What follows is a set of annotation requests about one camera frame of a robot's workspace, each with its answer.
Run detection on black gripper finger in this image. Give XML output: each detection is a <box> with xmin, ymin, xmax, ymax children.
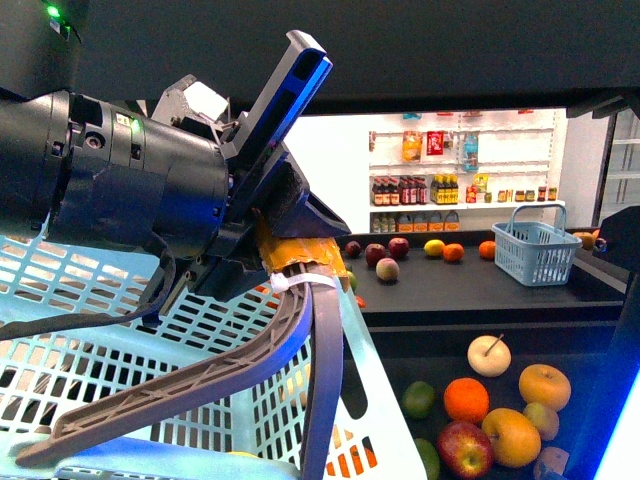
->
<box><xmin>227</xmin><ymin>30</ymin><xmax>333</xmax><ymax>220</ymax></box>

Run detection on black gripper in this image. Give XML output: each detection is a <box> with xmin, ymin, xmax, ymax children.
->
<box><xmin>46</xmin><ymin>96</ymin><xmax>351</xmax><ymax>301</ymax></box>

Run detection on grey basket handle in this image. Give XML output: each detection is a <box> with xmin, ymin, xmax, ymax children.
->
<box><xmin>15</xmin><ymin>237</ymin><xmax>350</xmax><ymax>480</ymax></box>

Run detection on light blue shopping basket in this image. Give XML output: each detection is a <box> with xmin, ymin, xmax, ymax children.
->
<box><xmin>1</xmin><ymin>238</ymin><xmax>425</xmax><ymax>479</ymax></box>

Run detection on white retail shelf unit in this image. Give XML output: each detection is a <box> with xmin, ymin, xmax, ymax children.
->
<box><xmin>367</xmin><ymin>109</ymin><xmax>567</xmax><ymax>233</ymax></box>

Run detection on yellow lemon back shelf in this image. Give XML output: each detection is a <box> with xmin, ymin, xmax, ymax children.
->
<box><xmin>423</xmin><ymin>239</ymin><xmax>445</xmax><ymax>258</ymax></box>

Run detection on orange back shelf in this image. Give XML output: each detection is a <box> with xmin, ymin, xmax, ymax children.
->
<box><xmin>442</xmin><ymin>243</ymin><xmax>465</xmax><ymax>263</ymax></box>

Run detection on dark plum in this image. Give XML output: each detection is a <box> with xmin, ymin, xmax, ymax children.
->
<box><xmin>344</xmin><ymin>241</ymin><xmax>362</xmax><ymax>259</ymax></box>

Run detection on dark red apple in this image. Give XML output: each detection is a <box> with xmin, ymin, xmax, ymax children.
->
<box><xmin>365</xmin><ymin>243</ymin><xmax>387</xmax><ymax>268</ymax></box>

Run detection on peach fruit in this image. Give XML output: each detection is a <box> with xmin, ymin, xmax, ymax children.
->
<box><xmin>375</xmin><ymin>258</ymin><xmax>400</xmax><ymax>283</ymax></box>

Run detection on red apple back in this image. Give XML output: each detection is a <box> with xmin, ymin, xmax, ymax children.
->
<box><xmin>388</xmin><ymin>237</ymin><xmax>410</xmax><ymax>260</ymax></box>

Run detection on orange near basket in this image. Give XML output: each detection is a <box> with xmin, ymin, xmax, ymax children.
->
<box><xmin>478</xmin><ymin>240</ymin><xmax>496</xmax><ymax>261</ymax></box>

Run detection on green lime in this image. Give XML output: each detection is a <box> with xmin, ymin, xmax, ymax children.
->
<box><xmin>401</xmin><ymin>381</ymin><xmax>436</xmax><ymax>420</ymax></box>

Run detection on small blue basket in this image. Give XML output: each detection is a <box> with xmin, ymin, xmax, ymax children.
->
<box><xmin>491</xmin><ymin>202</ymin><xmax>582</xmax><ymax>287</ymax></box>

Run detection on white pear with stem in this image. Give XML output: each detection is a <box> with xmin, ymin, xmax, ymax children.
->
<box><xmin>467</xmin><ymin>334</ymin><xmax>512</xmax><ymax>378</ymax></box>

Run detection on orange fruit front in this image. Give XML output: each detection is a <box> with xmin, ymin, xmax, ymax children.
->
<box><xmin>443</xmin><ymin>377</ymin><xmax>490</xmax><ymax>425</ymax></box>

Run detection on red apple front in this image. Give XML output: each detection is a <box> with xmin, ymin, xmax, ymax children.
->
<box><xmin>436</xmin><ymin>421</ymin><xmax>494</xmax><ymax>479</ymax></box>

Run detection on yellow apple right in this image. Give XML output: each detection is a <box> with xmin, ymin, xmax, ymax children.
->
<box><xmin>518</xmin><ymin>364</ymin><xmax>572</xmax><ymax>412</ymax></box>

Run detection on yellow apple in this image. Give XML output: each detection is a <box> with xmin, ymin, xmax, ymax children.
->
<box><xmin>518</xmin><ymin>364</ymin><xmax>572</xmax><ymax>412</ymax></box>
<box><xmin>481</xmin><ymin>408</ymin><xmax>541</xmax><ymax>468</ymax></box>

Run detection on yellow apple front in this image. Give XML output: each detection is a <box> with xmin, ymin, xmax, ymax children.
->
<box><xmin>481</xmin><ymin>408</ymin><xmax>541</xmax><ymax>468</ymax></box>

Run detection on yellow-green pear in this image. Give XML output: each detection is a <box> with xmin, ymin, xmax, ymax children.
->
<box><xmin>523</xmin><ymin>402</ymin><xmax>560</xmax><ymax>441</ymax></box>

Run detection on black shelf frame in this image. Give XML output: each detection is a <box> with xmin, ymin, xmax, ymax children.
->
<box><xmin>74</xmin><ymin>0</ymin><xmax>640</xmax><ymax>480</ymax></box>

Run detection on black cable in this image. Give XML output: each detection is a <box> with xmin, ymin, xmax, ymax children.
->
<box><xmin>0</xmin><ymin>234</ymin><xmax>177</xmax><ymax>341</ymax></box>

